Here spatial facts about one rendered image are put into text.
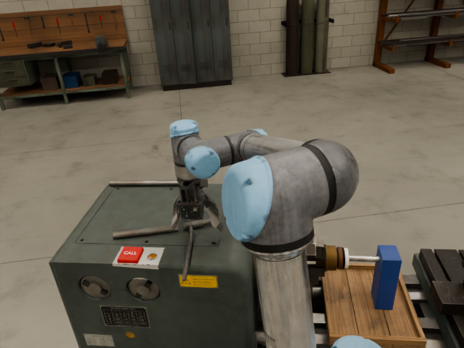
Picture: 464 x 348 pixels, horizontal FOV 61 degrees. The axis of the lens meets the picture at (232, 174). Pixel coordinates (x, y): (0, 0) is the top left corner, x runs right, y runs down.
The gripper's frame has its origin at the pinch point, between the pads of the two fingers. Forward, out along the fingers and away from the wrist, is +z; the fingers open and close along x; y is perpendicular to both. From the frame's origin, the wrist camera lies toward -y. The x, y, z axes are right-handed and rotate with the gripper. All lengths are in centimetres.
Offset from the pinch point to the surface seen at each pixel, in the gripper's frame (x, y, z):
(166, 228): -9.9, -0.6, 0.5
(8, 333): -145, -59, 128
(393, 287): 63, -8, 28
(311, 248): 34.8, -3.5, 9.0
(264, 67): -4, -675, 115
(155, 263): -10.0, 13.4, 2.1
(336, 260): 43.6, -8.1, 17.7
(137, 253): -16.0, 10.4, 1.1
